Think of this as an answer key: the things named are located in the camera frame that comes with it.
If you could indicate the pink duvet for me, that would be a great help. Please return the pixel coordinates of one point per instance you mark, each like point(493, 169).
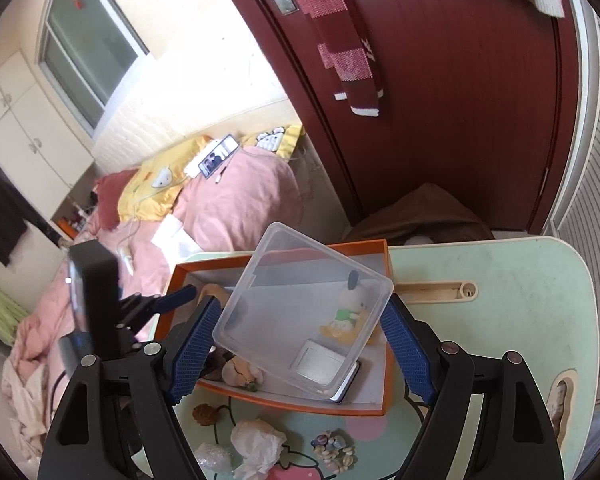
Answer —
point(228, 212)

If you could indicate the window with grey frame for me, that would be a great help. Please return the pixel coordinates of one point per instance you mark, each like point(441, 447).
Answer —
point(87, 48)

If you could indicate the brown cloth heap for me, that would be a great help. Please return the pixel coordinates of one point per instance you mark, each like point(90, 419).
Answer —
point(428, 211)

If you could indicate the orange cardboard box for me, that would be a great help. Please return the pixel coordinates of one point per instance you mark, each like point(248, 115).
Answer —
point(368, 393)

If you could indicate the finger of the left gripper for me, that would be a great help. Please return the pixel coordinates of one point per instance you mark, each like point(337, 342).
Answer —
point(172, 297)

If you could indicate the small plush toy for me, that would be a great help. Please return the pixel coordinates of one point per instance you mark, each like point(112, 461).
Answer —
point(222, 366)

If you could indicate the dark red pillow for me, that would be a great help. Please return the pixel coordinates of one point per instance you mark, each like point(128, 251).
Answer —
point(108, 190)

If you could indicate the yellow cartoon pillow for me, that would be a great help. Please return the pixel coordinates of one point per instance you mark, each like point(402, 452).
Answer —
point(151, 193)

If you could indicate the silver metal tin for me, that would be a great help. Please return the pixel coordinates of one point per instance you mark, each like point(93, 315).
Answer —
point(317, 363)

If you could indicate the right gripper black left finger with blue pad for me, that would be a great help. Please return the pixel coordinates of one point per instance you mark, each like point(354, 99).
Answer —
point(87, 439)

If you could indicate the dark red door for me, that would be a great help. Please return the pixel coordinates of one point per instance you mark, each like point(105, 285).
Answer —
point(480, 98)

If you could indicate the red white striped scarf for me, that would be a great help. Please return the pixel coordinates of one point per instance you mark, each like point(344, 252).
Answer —
point(344, 47)

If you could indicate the white dog figurine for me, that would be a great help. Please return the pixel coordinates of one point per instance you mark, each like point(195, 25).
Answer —
point(351, 314)

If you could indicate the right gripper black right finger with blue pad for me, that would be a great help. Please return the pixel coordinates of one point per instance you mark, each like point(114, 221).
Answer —
point(514, 439)

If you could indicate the clear plastic wrapper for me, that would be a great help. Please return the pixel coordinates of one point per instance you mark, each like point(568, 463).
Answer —
point(213, 457)

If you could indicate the tablet with white case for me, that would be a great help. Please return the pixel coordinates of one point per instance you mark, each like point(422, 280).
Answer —
point(218, 154)

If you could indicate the white wall cabinet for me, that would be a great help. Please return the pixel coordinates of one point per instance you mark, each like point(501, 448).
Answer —
point(38, 151)

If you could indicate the crumpled white tissue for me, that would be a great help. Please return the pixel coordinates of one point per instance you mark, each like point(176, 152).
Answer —
point(260, 446)

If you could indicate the clear plastic container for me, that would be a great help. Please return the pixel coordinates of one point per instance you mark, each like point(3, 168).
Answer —
point(289, 288)

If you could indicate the black hanging garment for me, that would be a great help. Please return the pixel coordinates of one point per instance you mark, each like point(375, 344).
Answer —
point(16, 215)

